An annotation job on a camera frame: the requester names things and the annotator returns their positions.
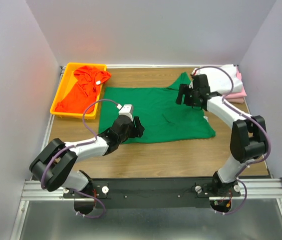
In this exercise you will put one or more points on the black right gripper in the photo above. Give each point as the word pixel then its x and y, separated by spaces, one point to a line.
pixel 184 90

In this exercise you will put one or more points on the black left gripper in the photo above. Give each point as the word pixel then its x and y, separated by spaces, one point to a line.
pixel 138 131

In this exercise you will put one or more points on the green t shirt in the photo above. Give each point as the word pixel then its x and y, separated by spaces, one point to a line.
pixel 163 119

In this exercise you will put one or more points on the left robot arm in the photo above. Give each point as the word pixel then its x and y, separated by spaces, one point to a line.
pixel 53 166

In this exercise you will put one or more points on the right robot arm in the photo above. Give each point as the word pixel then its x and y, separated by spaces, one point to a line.
pixel 248 133

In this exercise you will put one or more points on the white folded t shirt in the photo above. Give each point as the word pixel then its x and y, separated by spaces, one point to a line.
pixel 219 81

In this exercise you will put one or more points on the pink folded t shirt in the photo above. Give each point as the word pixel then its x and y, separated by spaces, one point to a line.
pixel 237 97

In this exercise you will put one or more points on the orange t shirt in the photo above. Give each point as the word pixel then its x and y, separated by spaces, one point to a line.
pixel 83 87

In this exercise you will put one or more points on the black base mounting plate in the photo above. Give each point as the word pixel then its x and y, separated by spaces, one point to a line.
pixel 150 193

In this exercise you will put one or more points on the yellow plastic bin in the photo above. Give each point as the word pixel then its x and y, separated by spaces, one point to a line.
pixel 61 95

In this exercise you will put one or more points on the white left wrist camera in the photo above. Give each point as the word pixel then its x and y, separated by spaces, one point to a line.
pixel 127 110

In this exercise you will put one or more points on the aluminium frame rail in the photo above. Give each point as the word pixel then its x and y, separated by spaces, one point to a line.
pixel 32 190

